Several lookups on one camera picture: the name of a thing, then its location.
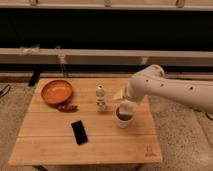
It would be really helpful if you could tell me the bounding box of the white sponge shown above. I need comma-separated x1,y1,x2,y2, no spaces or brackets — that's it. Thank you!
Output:
113,89,123,100

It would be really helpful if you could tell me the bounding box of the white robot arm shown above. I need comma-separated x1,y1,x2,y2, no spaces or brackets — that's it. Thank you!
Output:
122,65,213,115

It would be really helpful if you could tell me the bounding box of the white ceramic cup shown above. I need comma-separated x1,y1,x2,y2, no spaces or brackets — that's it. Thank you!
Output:
115,107,134,129

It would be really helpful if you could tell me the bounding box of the small white bottle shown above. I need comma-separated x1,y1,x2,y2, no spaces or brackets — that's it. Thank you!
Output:
96,85,106,112

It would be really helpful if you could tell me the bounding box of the black phone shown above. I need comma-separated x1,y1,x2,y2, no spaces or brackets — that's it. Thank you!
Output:
71,120,88,145

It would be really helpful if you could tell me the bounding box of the wooden table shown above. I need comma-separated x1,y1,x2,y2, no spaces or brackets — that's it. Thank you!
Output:
9,78,162,166

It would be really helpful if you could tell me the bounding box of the red chili pepper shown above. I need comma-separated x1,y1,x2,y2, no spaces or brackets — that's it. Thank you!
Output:
57,104,78,112

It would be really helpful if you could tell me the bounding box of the orange bowl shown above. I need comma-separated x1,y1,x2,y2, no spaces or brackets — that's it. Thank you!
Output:
41,80,73,105

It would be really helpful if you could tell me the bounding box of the grey horizontal rail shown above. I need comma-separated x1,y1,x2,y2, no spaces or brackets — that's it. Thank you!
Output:
0,48,213,67

